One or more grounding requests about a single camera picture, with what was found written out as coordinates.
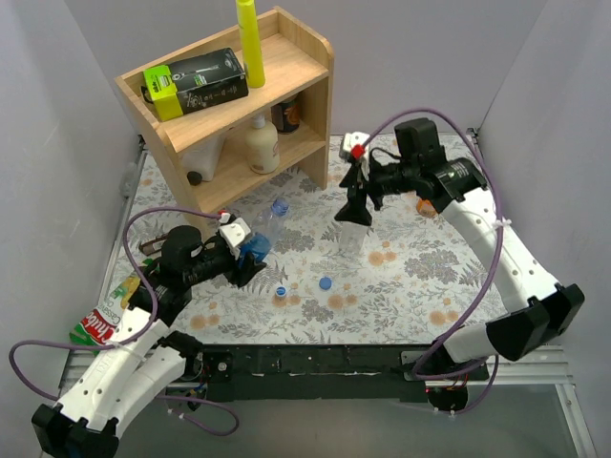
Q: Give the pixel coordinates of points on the brown chocolate bar wrapper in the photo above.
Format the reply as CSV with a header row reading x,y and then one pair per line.
x,y
153,246

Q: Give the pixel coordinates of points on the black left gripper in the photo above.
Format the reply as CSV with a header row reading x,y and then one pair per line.
x,y
237,265

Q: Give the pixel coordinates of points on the yellow tall bottle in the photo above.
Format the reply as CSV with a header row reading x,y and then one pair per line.
x,y
251,43

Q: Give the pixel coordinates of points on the cream lotion pump bottle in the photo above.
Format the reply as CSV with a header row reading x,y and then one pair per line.
x,y
262,150

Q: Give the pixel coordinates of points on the dark jar on shelf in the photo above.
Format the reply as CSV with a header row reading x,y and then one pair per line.
x,y
285,115

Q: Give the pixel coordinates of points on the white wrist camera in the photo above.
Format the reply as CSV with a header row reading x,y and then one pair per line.
x,y
354,148
235,231

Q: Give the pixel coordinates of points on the black green product box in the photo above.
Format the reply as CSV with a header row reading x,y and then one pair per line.
x,y
194,84

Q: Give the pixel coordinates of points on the blue label water bottle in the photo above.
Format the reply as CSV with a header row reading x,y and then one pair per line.
x,y
267,228

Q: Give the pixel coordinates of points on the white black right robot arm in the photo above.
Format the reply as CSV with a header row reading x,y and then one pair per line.
x,y
538,307

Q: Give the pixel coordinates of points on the floral patterned table mat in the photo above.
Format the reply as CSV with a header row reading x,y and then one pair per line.
x,y
411,281

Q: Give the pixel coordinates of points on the chips snack bag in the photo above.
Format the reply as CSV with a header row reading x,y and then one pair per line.
x,y
100,326

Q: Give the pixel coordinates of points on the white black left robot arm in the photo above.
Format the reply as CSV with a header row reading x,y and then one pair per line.
x,y
145,354

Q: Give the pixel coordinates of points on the orange juice bottle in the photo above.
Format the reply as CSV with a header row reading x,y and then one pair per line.
x,y
425,208

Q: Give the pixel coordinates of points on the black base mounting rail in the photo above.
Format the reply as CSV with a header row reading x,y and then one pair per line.
x,y
259,372

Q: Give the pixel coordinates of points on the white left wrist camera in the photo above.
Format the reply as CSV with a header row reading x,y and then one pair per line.
x,y
235,231

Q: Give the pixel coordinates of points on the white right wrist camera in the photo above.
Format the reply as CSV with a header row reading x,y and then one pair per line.
x,y
354,148

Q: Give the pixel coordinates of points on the clear plastic cup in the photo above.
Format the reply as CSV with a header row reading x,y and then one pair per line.
x,y
352,238

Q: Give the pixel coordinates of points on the wooden shelf unit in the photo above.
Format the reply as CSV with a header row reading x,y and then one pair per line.
x,y
297,61

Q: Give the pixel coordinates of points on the small blue bottle cap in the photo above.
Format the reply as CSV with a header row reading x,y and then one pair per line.
x,y
325,283

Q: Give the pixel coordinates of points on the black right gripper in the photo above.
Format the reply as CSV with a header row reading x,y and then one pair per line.
x,y
358,186

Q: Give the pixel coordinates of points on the white jug black cap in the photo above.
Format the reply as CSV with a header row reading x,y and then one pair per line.
x,y
201,160

